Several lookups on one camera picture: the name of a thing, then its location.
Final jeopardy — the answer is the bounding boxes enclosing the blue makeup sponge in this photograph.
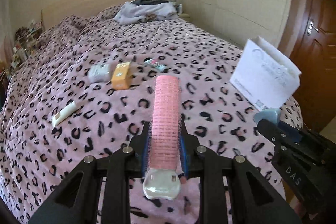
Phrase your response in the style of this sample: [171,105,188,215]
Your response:
[253,109,281,125]

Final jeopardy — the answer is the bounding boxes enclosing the white paper bag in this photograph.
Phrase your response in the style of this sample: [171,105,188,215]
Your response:
[230,36,301,111]

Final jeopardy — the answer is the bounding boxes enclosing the pink hair roller clip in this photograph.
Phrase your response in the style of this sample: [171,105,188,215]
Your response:
[143,76,181,200]

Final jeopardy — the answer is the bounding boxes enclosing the brown wooden door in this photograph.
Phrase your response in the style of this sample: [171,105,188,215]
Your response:
[279,0,335,132]

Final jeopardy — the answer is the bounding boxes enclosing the white cream tube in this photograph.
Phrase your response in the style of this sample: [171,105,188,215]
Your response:
[51,102,78,128]

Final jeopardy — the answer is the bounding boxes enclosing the pink leopard print blanket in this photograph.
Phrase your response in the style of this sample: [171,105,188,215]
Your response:
[0,4,304,224]

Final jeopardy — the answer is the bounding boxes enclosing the orange cardboard box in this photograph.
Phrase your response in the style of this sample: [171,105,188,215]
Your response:
[111,62,131,90]

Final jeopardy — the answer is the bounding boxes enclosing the white tissue pack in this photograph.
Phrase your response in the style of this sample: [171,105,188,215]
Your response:
[88,64,112,83]

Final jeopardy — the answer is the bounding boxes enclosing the small green tube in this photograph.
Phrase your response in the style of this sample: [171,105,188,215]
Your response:
[144,59,166,72]

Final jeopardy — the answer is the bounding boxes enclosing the cluttered side shelf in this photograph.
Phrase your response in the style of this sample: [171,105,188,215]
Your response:
[0,19,44,77]

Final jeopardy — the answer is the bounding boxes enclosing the pile of folded clothes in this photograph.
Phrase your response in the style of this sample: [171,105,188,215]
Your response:
[114,2,179,25]

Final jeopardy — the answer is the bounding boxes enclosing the silver door handle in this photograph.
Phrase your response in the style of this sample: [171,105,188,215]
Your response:
[306,20,319,36]

